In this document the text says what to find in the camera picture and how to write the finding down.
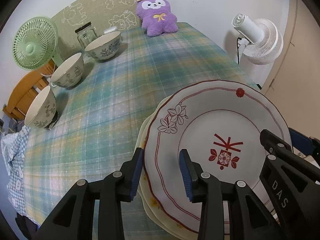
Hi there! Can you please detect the green desk fan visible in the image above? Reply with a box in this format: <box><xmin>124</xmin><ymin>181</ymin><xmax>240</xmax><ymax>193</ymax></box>
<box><xmin>12</xmin><ymin>17</ymin><xmax>63</xmax><ymax>70</ymax></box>

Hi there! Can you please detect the purple plush bunny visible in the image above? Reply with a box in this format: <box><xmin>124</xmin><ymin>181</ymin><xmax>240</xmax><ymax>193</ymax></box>
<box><xmin>136</xmin><ymin>0</ymin><xmax>178</xmax><ymax>37</ymax></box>

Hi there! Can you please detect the scalloped yellow flower plate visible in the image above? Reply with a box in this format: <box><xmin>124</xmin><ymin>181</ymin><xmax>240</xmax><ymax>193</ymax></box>
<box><xmin>138</xmin><ymin>164</ymin><xmax>198</xmax><ymax>240</ymax></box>

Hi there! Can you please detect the wooden bed headboard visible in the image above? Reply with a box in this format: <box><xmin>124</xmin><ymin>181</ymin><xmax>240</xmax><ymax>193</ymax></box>
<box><xmin>2</xmin><ymin>60</ymin><xmax>57</xmax><ymax>120</ymax></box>

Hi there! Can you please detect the floral ceramic bowl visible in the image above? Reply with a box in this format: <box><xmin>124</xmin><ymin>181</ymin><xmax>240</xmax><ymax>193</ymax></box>
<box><xmin>24</xmin><ymin>85</ymin><xmax>57</xmax><ymax>128</ymax></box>
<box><xmin>85</xmin><ymin>31</ymin><xmax>121</xmax><ymax>61</ymax></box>
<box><xmin>50</xmin><ymin>53</ymin><xmax>84</xmax><ymax>88</ymax></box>

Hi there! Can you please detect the plaid tablecloth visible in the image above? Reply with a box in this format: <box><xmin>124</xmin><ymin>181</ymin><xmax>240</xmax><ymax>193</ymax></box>
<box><xmin>23</xmin><ymin>23</ymin><xmax>255</xmax><ymax>224</ymax></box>

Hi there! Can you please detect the blue checkered bedding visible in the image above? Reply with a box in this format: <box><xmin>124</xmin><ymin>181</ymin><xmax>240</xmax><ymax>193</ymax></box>
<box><xmin>1</xmin><ymin>126</ymin><xmax>31</xmax><ymax>216</ymax></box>

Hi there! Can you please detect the black fan power cable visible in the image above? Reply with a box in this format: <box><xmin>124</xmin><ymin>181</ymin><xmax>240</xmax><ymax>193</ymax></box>
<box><xmin>235</xmin><ymin>37</ymin><xmax>242</xmax><ymax>65</ymax></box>

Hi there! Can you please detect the white standing fan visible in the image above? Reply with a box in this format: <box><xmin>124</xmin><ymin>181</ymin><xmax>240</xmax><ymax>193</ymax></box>
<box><xmin>232</xmin><ymin>13</ymin><xmax>284</xmax><ymax>65</ymax></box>

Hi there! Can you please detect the green cartoon wall mat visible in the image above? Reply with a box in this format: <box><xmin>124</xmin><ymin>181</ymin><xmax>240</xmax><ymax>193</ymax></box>
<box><xmin>52</xmin><ymin>0</ymin><xmax>141</xmax><ymax>59</ymax></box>

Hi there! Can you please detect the red pattern white plate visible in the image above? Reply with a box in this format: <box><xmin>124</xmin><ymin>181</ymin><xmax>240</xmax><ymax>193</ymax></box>
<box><xmin>144</xmin><ymin>80</ymin><xmax>291</xmax><ymax>233</ymax></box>

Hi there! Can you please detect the beaded yellow flower plate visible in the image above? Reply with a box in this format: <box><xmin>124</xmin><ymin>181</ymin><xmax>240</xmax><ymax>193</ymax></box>
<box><xmin>135</xmin><ymin>96</ymin><xmax>170</xmax><ymax>148</ymax></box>

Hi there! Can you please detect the green fan power cord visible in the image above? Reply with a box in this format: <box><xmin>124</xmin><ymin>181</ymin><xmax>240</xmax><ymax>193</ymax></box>
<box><xmin>39</xmin><ymin>72</ymin><xmax>57</xmax><ymax>87</ymax></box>

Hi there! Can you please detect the glass jar black lid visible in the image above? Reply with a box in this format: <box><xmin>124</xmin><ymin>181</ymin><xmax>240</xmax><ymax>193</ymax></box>
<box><xmin>75</xmin><ymin>22</ymin><xmax>98</xmax><ymax>49</ymax></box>

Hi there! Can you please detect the cotton swab container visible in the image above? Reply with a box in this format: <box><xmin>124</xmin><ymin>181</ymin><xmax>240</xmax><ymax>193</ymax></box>
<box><xmin>104</xmin><ymin>26</ymin><xmax>118</xmax><ymax>34</ymax></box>

